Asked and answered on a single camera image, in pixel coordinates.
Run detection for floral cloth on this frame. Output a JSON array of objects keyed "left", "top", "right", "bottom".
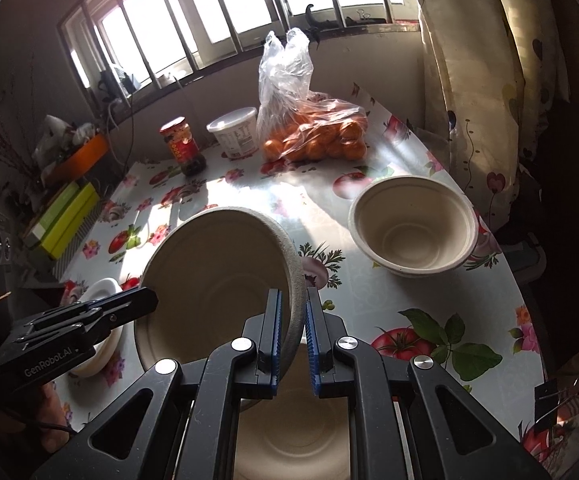
[{"left": 519, "top": 360, "right": 579, "bottom": 480}]

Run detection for fruit print tablecloth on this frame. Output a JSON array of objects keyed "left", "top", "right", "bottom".
[{"left": 50, "top": 82, "right": 545, "bottom": 480}]

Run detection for black power adapter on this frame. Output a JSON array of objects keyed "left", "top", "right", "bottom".
[{"left": 97, "top": 67, "right": 138, "bottom": 96}]

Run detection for person's left hand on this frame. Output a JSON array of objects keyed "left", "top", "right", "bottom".
[{"left": 0, "top": 382, "right": 78, "bottom": 466}]

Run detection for floral curtain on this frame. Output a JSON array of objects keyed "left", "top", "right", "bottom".
[{"left": 399, "top": 0, "right": 575, "bottom": 241}]

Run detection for black binder clip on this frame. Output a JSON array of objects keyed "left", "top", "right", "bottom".
[{"left": 534, "top": 377, "right": 579, "bottom": 428}]

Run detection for dried branches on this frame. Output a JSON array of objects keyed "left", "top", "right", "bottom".
[{"left": 0, "top": 105, "right": 45, "bottom": 181}]

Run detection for lime green flat box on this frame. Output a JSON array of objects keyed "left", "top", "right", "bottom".
[{"left": 40, "top": 182, "right": 101, "bottom": 261}]

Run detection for beige paper bowl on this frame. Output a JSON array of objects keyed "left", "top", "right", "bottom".
[
  {"left": 134, "top": 206, "right": 306, "bottom": 386},
  {"left": 348, "top": 176, "right": 480, "bottom": 278},
  {"left": 232, "top": 340, "right": 357, "bottom": 480}
]

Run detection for black hook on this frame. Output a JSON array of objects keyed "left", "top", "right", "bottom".
[{"left": 303, "top": 2, "right": 343, "bottom": 31}]

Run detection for white foam plate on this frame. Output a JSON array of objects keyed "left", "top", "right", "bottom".
[{"left": 70, "top": 277, "right": 123, "bottom": 378}]

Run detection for white plastic tub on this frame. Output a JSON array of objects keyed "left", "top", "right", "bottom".
[{"left": 206, "top": 106, "right": 260, "bottom": 159}]

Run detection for orange basin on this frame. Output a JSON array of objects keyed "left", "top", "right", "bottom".
[{"left": 44, "top": 132, "right": 110, "bottom": 183}]

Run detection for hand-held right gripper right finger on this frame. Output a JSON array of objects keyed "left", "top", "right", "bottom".
[{"left": 304, "top": 286, "right": 553, "bottom": 480}]

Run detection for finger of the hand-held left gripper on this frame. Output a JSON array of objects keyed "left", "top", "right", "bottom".
[{"left": 12, "top": 286, "right": 159, "bottom": 346}]

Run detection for plastic bag of oranges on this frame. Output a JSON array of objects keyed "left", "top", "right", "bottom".
[{"left": 256, "top": 29, "right": 369, "bottom": 163}]

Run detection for dark green flat box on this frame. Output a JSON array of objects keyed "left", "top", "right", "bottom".
[{"left": 22, "top": 180, "right": 83, "bottom": 248}]

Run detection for barred window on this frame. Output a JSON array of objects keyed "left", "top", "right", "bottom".
[{"left": 57, "top": 0, "right": 405, "bottom": 106}]

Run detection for striped flat box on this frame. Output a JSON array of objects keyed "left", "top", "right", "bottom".
[{"left": 52, "top": 205, "right": 115, "bottom": 281}]

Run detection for dark cable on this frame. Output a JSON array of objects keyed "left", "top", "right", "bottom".
[{"left": 104, "top": 87, "right": 143, "bottom": 171}]

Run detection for red label sauce jar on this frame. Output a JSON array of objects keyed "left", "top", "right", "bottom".
[{"left": 158, "top": 116, "right": 208, "bottom": 177}]

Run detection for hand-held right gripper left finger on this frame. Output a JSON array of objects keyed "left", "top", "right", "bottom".
[{"left": 34, "top": 287, "right": 290, "bottom": 480}]

